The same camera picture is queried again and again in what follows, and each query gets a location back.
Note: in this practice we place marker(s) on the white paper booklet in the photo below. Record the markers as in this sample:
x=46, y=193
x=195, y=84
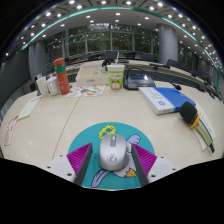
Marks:
x=29, y=108

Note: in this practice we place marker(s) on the printed paper cup with straw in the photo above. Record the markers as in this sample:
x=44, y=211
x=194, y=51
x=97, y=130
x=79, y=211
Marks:
x=116, y=78

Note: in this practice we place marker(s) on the blue and white book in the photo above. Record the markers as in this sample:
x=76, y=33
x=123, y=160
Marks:
x=166, y=98

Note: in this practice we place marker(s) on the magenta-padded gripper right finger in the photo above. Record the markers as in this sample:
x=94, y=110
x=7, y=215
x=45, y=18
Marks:
x=148, y=160

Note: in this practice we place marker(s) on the red drink bottle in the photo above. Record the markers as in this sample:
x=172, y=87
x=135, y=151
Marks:
x=62, y=78

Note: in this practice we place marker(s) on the white paper cup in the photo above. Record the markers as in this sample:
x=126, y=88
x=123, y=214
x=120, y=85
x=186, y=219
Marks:
x=42, y=87

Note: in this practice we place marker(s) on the white cardboard box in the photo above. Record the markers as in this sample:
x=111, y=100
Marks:
x=90, y=76

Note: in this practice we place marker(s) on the black handheld microphone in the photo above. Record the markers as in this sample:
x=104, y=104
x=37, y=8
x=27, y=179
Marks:
x=188, y=112

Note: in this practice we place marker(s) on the ceiling lights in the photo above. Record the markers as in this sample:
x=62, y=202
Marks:
x=117, y=14

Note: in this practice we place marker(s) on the round teal cartoon mouse pad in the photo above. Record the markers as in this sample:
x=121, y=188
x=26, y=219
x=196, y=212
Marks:
x=90, y=135

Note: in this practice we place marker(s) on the black carrying case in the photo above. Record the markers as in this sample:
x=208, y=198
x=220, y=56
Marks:
x=138, y=80

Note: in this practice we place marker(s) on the colourful sticker sheet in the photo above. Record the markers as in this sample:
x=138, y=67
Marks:
x=87, y=91

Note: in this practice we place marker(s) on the silver computer mouse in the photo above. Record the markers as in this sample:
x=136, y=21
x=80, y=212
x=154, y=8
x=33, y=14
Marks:
x=113, y=154

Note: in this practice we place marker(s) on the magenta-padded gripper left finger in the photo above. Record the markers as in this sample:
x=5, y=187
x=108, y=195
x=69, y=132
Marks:
x=77, y=158

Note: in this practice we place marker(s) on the white mug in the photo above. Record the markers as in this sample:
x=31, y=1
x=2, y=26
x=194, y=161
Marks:
x=53, y=86

